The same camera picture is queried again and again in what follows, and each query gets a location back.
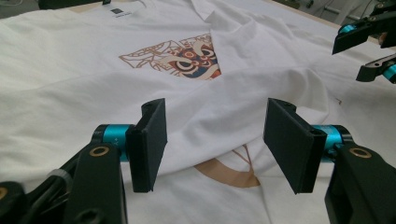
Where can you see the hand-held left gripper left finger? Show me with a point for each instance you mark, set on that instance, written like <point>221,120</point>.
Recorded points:
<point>146,149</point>

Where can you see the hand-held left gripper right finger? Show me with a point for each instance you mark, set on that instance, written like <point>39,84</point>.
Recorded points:
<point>292,146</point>

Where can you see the white printed t-shirt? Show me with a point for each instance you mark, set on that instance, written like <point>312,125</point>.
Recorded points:
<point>77,93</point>

